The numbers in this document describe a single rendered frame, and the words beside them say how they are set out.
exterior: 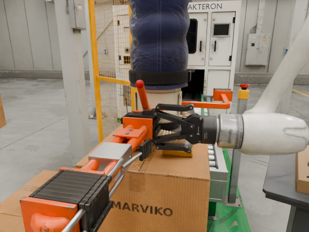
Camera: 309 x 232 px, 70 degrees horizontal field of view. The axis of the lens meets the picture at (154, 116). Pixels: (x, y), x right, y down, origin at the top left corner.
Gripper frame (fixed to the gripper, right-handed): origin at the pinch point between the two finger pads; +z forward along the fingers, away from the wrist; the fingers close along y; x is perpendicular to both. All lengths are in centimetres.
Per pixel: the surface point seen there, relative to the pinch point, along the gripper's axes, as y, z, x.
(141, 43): -22.6, 3.9, 17.7
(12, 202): 53, 74, 24
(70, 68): -6, 100, 134
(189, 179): 13.7, -13.9, -2.6
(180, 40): -23.4, -8.6, 21.4
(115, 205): 25.3, 8.0, -2.4
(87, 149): 78, 94, 139
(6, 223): 53, 65, 11
